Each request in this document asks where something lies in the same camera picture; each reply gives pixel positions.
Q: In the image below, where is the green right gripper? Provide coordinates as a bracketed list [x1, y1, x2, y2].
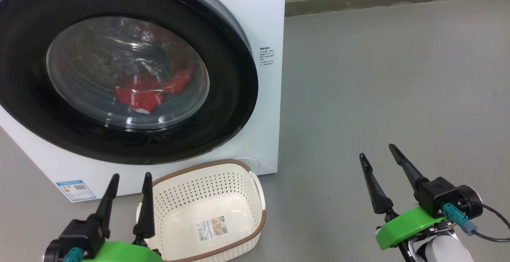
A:
[359, 144, 457, 250]

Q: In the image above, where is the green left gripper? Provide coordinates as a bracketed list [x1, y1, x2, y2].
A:
[82, 172, 163, 262]

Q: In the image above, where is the red and white garment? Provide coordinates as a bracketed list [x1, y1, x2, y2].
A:
[113, 69, 192, 114]

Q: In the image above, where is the black glass washing machine door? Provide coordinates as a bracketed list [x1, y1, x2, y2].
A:
[0, 0, 259, 165]

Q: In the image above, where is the cream basket with brown rim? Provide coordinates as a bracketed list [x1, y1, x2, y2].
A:
[136, 159, 267, 262]

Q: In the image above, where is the paper product label in basket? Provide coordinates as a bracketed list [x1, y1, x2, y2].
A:
[195, 215, 228, 242]

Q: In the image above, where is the white front-load washing machine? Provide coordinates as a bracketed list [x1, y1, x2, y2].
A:
[0, 0, 286, 203]

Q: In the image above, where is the blue energy label sticker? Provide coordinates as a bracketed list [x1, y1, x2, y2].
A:
[56, 180, 97, 203]

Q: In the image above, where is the teal left camera connector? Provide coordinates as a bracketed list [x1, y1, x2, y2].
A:
[63, 247, 84, 262]

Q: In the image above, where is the teal camera connector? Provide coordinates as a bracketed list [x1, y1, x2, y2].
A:
[442, 203, 478, 236]
[63, 247, 84, 262]

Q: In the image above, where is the teal right camera connector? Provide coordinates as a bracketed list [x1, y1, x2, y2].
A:
[442, 203, 478, 236]

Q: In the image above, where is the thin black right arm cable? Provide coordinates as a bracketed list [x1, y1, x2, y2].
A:
[472, 202, 510, 242]

